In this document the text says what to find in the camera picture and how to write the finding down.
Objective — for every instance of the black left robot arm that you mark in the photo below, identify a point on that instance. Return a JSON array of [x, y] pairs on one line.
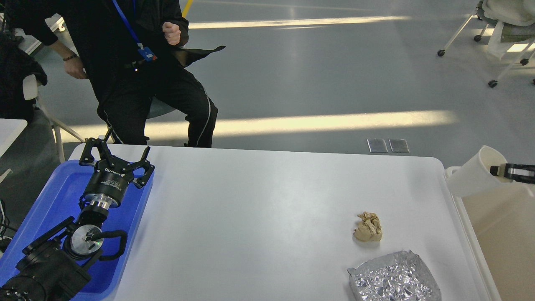
[[75, 241]]

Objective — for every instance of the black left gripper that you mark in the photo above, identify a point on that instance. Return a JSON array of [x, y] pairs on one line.
[[108, 180]]

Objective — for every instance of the white plastic bin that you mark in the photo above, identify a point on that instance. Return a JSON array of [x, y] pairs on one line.
[[503, 223]]

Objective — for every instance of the crumpled aluminium foil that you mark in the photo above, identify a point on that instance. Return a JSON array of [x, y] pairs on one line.
[[398, 276]]

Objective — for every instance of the white side table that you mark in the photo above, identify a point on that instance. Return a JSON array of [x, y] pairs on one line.
[[10, 129]]

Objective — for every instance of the white paper cup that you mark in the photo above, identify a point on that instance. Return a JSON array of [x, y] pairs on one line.
[[474, 175]]

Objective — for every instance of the crumpled brown paper ball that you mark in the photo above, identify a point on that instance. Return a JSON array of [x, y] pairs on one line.
[[369, 229]]

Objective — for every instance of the black jacket on chair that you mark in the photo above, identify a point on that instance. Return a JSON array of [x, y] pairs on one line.
[[15, 66]]

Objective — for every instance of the grey office chair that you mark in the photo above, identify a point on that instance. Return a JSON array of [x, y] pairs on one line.
[[158, 108]]

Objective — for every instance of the white rolling chair with cloth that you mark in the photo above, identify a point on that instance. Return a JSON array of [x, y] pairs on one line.
[[512, 22]]

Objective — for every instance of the blue plastic tray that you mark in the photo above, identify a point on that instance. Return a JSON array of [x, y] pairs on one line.
[[59, 200]]

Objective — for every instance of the person in black clothes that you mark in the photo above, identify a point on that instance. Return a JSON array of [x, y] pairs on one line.
[[131, 51]]

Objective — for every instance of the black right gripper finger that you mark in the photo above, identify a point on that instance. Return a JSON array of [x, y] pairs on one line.
[[522, 173]]

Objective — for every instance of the metal floor socket plate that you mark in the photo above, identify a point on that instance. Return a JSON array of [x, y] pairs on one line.
[[377, 145], [399, 146]]

